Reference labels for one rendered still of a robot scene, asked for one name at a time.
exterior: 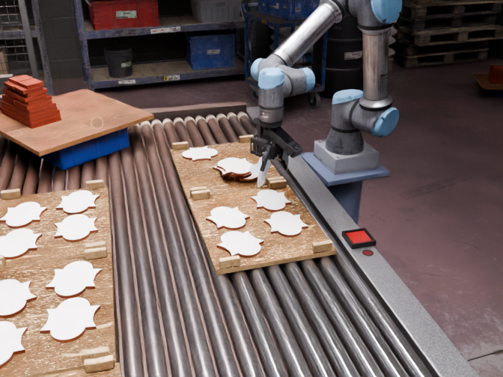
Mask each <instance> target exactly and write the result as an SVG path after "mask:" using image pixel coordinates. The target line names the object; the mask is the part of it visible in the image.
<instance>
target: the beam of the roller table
mask: <svg viewBox="0 0 503 377"><path fill-rule="evenodd" d="M246 114H247V115H248V117H249V120H250V121H251V123H252V124H253V125H254V127H255V129H257V124H256V123H254V118H258V106H256V107H248V108H246ZM288 158H289V162H288V169H287V170H286V172H287V173H288V174H289V175H290V177H291V179H292V180H293V181H294V182H295V184H296V185H297V187H298V188H299V190H300V191H301V193H302V194H303V195H304V196H305V198H306V200H307V201H308V202H309V203H310V205H311V206H312V208H313V209H314V211H315V212H316V213H317V215H318V216H319V217H320V219H321V221H322V222H323V223H324V224H325V226H326V227H327V229H328V230H329V232H330V233H331V234H332V236H333V237H334V238H335V240H336V242H337V243H338V244H339V245H340V247H341V248H342V250H343V251H344V253H345V254H346V255H347V257H348V258H349V259H350V261H351V263H352V264H353V265H354V266H355V268H356V269H357V271H358V272H359V274H360V275H361V276H362V278H363V279H364V280H365V282H366V284H367V285H368V286H369V287H370V289H371V290H372V292H373V293H374V295H375V296H376V297H377V299H378V300H379V302H380V303H381V305H382V306H383V307H384V308H385V310H386V311H387V313H388V314H389V316H390V317H391V318H392V320H393V321H394V323H395V324H396V326H397V327H398V328H399V329H400V331H401V332H402V334H403V335H404V337H405V338H406V339H407V341H408V342H409V344H410V345H411V347H412V348H413V349H414V350H415V352H416V353H417V355H418V356H419V357H420V359H421V360H422V362H423V363H424V365H425V366H426V368H428V370H429V371H430V373H431V374H432V376H433V377H480V376H479V375H478V373H477V372H476V371H475V369H474V368H473V367H472V366H471V364H470V363H469V362H468V361H467V360H466V359H465V357H464V356H463V355H462V354H461V352H460V351H459V350H458V348H457V347H456V346H455V345H454V344H453V343H452V342H451V340H450V339H449V338H448V336H447V335H446V334H445V332H444V331H443V330H442V329H441V328H440V327H439V325H438V324H437V323H436V321H435V320H434V319H433V318H432V316H431V315H430V314H429V313H428V312H427V311H426V309H425V308H424V307H423V306H422V304H421V303H420V302H419V300H418V299H417V298H416V297H415V296H414V295H413V294H412V292H411V291H410V290H409V288H408V287H407V286H406V284H405V283H404V282H403V281H402V280H401V279H400V277H399V276H398V275H397V273H396V272H395V271H394V270H393V268H392V267H391V266H390V265H389V264H388V263H387V261H386V260H385V259H384V258H383V256H382V255H381V254H380V252H378V250H377V249H376V248H375V247H374V246H370V247H365V248H356V249H351V247H350V246H349V245H348V244H347V242H346V241H345V240H344V238H343V236H342V235H341V234H342V231H344V230H354V229H359V227H358V225H357V224H356V223H355V222H354V220H352V219H351V217H350V216H349V215H348V214H347V212H346V211H345V210H344V208H343V207H342V206H341V205H340V204H339V202H338V201H337V200H336V199H335V197H334V196H333V195H332V193H331V192H330V191H329V190H328V189H327V187H325V185H324V184H323V183H322V181H321V180H320V179H319V178H318V176H317V175H316V174H315V173H314V172H313V171H312V169H311V168H310V167H309V166H308V164H307V163H306V162H305V160H304V159H303V158H302V157H301V156H300V155H298V156H297V157H295V158H291V157H290V156H288ZM363 250H371V251H373V253H374V254H373V255H372V256H365V255H364V254H363V253H362V252H363Z"/></svg>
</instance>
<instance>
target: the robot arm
mask: <svg viewBox="0 0 503 377"><path fill-rule="evenodd" d="M401 9H402V0H320V3H319V7H318V8H317V9H316V10H315V11H314V12H313V13H312V14H311V15H310V16H309V17H308V18H307V19H306V20H305V21H304V22H303V23H302V24H301V25H300V26H299V27H298V28H297V29H296V30H295V31H294V32H293V33H292V34H291V35H290V36H289V37H288V38H287V39H286V40H285V41H284V42H283V43H282V44H281V45H280V46H279V47H278V48H277V49H276V50H275V51H274V52H273V53H272V54H271V55H270V56H269V57H268V58H267V59H265V58H259V59H257V60H256V61H254V63H253V64H252V66H251V76H252V77H253V79H254V80H256V81H258V87H259V96H258V118H254V123H256V124H257V134H256V135H254V137H252V138H251V145H250V153H251V154H254V155H256V156H259V157H261V158H260V159H259V161H258V163H257V164H256V165H251V167H250V168H249V170H250V171H251V172H252V173H253V174H254V175H255V176H257V177H258V180H257V187H259V188H260V187H261V186H262V185H263V184H264V182H265V179H266V175H267V171H268V170H269V168H270V165H271V162H270V159H273V160H274V159H275V158H276V159H278V160H280V161H281V163H282V164H283V167H284V169H285V170H287V169H288V162H289V158H288V156H290V157H291V158H295V157H297V156H298V155H300V153H301V152H302V151H303V148H302V147H301V146H300V145H299V144H298V143H297V142H296V141H295V140H294V139H293V138H292V137H291V136H290V135H289V134H288V133H286V132H285V131H284V130H283V129H282V128H281V125H282V119H283V113H284V98H288V97H290V96H295V95H298V94H304V93H305V92H308V91H311V90H312V89H313V88H314V85H315V76H314V73H313V72H312V71H311V70H310V69H309V68H307V67H305V68H299V69H293V68H291V67H292V66H293V65H294V64H295V63H296V62H297V61H298V60H299V59H300V58H301V57H302V56H303V55H304V54H305V53H306V52H307V51H308V50H309V49H310V48H311V46H312V45H313V44H314V43H315V42H316V41H317V40H318V39H319V38H320V37H321V36H322V35H323V34H324V33H325V32H326V31H327V30H328V29H329V28H330V27H331V26H332V25H333V24H334V23H338V22H340V21H341V20H342V19H343V18H344V17H347V16H354V17H357V18H358V28H359V29H360V30H361V31H362V44H363V91H361V90H355V89H350V90H343V91H338V92H336V93H335V94H334V96H333V100H332V121H331V129H330V131H329V134H328V136H327V139H326V149H327V150H328V151H329V152H331V153H334V154H338V155H344V156H349V155H355V154H358V153H360V152H362V151H363V149H364V140H363V137H362V132H361V131H363V132H367V133H369V134H372V135H373V136H377V137H381V138H383V137H386V136H387V135H389V134H390V133H391V132H392V131H393V130H394V128H395V127H396V125H397V122H398V119H399V111H398V110H397V109H396V108H395V107H392V98H391V96H389V95H388V34H389V29H390V28H391V27H392V26H393V25H394V22H395V21H396V20H397V18H398V17H399V15H400V14H399V12H401ZM255 137H257V138H255ZM252 143H253V150H252Z"/></svg>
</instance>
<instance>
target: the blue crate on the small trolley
mask: <svg viewBox="0 0 503 377"><path fill-rule="evenodd" d="M319 3H320V0H259V6H258V12H260V13H263V14H266V15H269V16H274V17H277V18H280V19H285V20H288V21H294V20H300V19H307V18H308V17H309V16H310V15H311V14H312V13H313V12H314V11H315V10H316V9H317V8H318V7H319Z"/></svg>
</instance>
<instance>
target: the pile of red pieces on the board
mask: <svg viewBox="0 0 503 377"><path fill-rule="evenodd" d="M42 85H44V83H43V82H42V81H40V80H38V79H34V78H32V77H30V76H27V75H22V76H16V77H12V78H9V81H8V82H4V86H6V87H7V88H2V90H3V92H5V94H2V99H3V100H1V106H0V110H1V113H2V114H4V115H6V116H8V117H10V118H12V119H14V120H16V121H18V122H20V123H22V124H23V125H25V126H27V127H29V128H31V129H34V128H37V127H39V126H44V125H47V124H50V123H54V122H57V121H60V120H61V114H60V110H59V109H57V106H56V103H55V102H52V101H51V99H52V96H50V95H48V94H46V93H48V90H47V89H46V88H43V87H42Z"/></svg>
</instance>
